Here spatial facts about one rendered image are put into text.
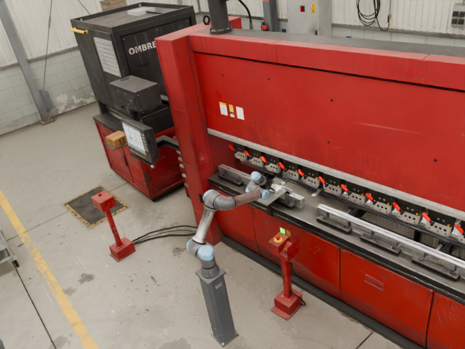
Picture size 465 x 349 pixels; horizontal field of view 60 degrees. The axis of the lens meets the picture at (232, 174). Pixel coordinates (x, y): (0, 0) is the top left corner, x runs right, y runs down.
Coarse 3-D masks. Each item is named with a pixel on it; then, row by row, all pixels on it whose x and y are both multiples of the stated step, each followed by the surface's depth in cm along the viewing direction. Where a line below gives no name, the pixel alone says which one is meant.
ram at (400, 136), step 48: (240, 96) 342; (288, 96) 304; (336, 96) 272; (384, 96) 247; (432, 96) 226; (288, 144) 327; (336, 144) 291; (384, 144) 263; (432, 144) 239; (384, 192) 280; (432, 192) 254
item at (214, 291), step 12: (204, 288) 321; (216, 288) 317; (216, 300) 322; (228, 300) 336; (216, 312) 329; (228, 312) 338; (216, 324) 337; (228, 324) 343; (216, 336) 351; (228, 336) 349
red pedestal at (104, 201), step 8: (104, 192) 438; (96, 200) 426; (104, 200) 424; (112, 200) 429; (104, 208) 426; (112, 224) 447; (112, 232) 454; (120, 240) 462; (128, 240) 471; (112, 248) 463; (120, 248) 461; (128, 248) 465; (112, 256) 467; (120, 256) 461
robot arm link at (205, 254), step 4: (200, 248) 309; (204, 248) 308; (208, 248) 308; (196, 252) 311; (200, 252) 305; (204, 252) 305; (208, 252) 305; (212, 252) 306; (196, 256) 311; (200, 256) 305; (204, 256) 303; (208, 256) 303; (212, 256) 306; (200, 260) 308; (204, 260) 305; (208, 260) 305; (212, 260) 307; (204, 264) 307; (208, 264) 306; (212, 264) 308
